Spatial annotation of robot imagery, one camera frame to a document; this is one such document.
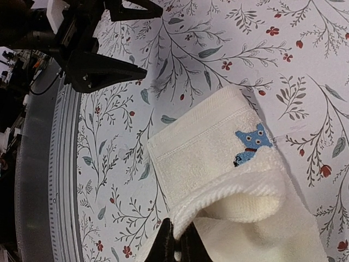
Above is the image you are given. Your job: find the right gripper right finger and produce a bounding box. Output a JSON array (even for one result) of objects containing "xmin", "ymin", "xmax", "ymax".
[{"xmin": 180, "ymin": 223, "xmax": 212, "ymax": 262}]

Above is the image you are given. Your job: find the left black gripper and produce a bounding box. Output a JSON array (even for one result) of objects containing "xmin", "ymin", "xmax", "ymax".
[{"xmin": 38, "ymin": 0, "xmax": 163, "ymax": 92}]

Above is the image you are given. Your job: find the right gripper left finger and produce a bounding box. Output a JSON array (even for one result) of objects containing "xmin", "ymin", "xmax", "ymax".
[{"xmin": 145, "ymin": 218, "xmax": 176, "ymax": 262}]

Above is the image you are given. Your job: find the cream white towel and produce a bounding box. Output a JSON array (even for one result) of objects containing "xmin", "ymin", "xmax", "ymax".
[{"xmin": 148, "ymin": 86, "xmax": 328, "ymax": 261}]

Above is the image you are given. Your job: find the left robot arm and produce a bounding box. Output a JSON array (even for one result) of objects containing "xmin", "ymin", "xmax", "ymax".
[{"xmin": 1, "ymin": 1, "xmax": 163, "ymax": 93}]

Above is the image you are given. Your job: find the floral tablecloth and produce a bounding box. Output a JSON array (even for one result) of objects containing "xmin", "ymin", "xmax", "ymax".
[{"xmin": 77, "ymin": 1, "xmax": 348, "ymax": 261}]

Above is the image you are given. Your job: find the front aluminium rail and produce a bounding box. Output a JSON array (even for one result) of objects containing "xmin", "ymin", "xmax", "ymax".
[{"xmin": 15, "ymin": 62, "xmax": 83, "ymax": 261}]

